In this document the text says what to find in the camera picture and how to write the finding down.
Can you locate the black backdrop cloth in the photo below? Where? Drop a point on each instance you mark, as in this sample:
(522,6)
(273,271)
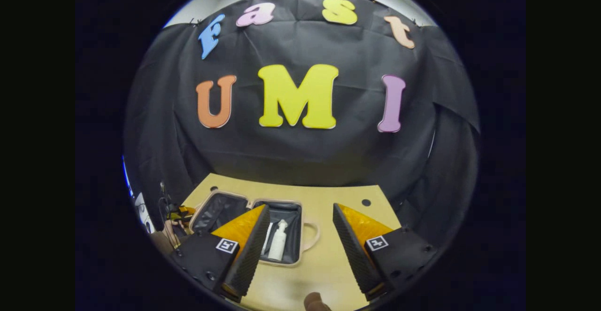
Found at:
(300,156)

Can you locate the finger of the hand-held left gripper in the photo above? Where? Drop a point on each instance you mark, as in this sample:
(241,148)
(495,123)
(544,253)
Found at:
(183,213)

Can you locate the white object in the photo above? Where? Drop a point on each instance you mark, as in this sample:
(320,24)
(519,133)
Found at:
(144,214)

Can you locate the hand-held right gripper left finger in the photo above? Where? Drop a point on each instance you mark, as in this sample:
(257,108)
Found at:
(249,259)

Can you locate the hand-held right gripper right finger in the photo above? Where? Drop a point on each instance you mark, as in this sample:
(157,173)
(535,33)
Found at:
(354,254)

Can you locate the white pump bottle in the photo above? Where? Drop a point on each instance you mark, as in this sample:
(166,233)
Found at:
(278,245)

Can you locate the small pink suitcase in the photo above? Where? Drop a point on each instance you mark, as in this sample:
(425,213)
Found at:
(220,210)

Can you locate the white squeeze tube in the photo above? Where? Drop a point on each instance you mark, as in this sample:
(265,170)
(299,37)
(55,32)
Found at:
(267,238)

